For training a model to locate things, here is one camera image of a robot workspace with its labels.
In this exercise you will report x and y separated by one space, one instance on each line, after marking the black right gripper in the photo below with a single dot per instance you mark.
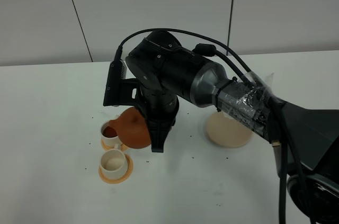
166 71

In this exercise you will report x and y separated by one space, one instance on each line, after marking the brown clay teapot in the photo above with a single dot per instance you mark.
131 127

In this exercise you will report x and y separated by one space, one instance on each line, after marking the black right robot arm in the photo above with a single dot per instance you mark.
305 141

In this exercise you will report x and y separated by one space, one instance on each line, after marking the beige round teapot coaster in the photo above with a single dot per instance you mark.
226 132

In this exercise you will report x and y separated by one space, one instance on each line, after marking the far orange saucer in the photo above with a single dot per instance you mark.
121 147

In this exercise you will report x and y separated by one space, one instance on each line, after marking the orange saucer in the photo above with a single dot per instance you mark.
123 178
121 147

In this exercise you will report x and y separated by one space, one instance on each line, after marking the far white teacup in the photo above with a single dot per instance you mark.
109 137

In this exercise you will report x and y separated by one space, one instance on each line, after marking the white teacup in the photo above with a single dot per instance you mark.
113 164
109 137

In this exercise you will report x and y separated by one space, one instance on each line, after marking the near white teacup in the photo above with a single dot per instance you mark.
113 164

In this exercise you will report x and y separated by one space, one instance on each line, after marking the near orange saucer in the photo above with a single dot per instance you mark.
123 178

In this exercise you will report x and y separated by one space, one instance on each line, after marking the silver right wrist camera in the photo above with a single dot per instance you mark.
118 89

